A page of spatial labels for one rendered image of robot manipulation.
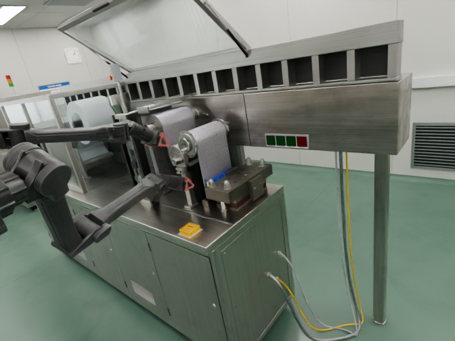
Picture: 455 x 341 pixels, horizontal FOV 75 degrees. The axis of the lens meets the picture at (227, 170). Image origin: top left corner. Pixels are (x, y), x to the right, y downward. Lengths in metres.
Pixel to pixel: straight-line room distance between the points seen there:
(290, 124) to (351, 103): 0.31
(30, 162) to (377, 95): 1.19
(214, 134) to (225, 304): 0.85
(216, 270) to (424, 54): 3.00
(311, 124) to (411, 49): 2.33
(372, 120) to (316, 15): 2.71
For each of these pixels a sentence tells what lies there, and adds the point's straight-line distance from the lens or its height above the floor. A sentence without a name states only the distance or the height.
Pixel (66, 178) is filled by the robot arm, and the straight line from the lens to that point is 0.73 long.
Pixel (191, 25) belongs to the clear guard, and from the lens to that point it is 1.62.
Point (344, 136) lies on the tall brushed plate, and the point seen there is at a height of 1.22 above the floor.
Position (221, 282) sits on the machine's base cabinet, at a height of 0.68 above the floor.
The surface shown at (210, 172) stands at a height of 1.07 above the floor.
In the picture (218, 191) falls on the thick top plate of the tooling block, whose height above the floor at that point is 1.03.
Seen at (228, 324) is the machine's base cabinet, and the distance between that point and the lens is 1.61.
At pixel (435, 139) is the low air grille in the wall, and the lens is 3.80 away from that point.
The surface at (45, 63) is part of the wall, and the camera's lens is 7.13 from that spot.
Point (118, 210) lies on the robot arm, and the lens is 1.12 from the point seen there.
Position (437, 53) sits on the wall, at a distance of 3.66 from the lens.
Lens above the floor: 1.62
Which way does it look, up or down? 20 degrees down
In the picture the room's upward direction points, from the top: 10 degrees counter-clockwise
